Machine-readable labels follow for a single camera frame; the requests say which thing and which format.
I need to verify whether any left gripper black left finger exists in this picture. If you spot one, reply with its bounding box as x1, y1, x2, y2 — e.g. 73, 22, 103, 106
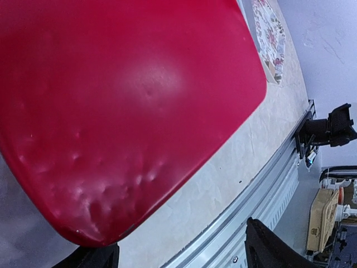
52, 244, 120, 268

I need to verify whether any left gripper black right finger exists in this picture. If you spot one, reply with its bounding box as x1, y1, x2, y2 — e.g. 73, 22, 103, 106
245, 217, 316, 268

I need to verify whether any red box lid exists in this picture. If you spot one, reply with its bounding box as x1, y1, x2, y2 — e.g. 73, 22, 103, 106
1, 1, 267, 247

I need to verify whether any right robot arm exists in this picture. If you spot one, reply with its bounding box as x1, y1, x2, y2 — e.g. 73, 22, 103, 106
294, 103, 356, 168

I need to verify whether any floral rectangular tray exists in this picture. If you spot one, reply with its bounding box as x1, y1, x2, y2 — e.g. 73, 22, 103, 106
241, 0, 286, 84

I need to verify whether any aluminium table front rail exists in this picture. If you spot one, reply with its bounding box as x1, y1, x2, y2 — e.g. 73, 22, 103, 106
161, 98, 316, 268

